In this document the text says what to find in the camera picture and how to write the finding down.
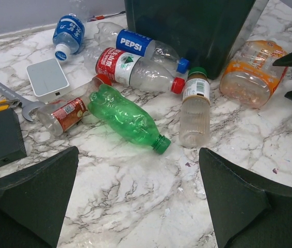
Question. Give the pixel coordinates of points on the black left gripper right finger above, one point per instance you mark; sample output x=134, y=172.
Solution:
x=247, y=210

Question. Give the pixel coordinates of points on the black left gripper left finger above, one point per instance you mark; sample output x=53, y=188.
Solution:
x=34, y=200

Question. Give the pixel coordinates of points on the large orange label bottle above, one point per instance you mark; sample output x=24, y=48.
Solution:
x=250, y=77

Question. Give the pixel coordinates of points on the green cap tea bottle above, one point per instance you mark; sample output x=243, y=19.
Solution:
x=195, y=110

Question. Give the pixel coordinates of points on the red label water bottle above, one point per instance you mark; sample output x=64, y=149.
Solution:
x=131, y=70

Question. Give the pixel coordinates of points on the dark green plastic bin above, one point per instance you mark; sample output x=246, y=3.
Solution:
x=206, y=32

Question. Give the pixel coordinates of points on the pepsi bottle beside bin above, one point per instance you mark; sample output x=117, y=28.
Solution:
x=114, y=35

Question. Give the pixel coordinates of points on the black flat box left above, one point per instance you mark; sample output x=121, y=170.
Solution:
x=12, y=147

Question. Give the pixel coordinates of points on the red cap bottle small label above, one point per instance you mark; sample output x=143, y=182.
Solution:
x=64, y=112

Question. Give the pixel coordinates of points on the white grey power bank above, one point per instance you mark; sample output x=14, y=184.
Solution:
x=47, y=79

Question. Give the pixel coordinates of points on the green plastic bottle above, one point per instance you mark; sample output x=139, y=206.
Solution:
x=126, y=118

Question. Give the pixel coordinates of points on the silver wrench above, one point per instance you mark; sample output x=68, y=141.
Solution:
x=27, y=106

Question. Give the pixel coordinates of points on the blue label bottle far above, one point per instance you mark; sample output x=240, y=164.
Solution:
x=68, y=37

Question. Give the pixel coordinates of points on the red screwdriver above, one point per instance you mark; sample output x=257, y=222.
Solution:
x=101, y=17

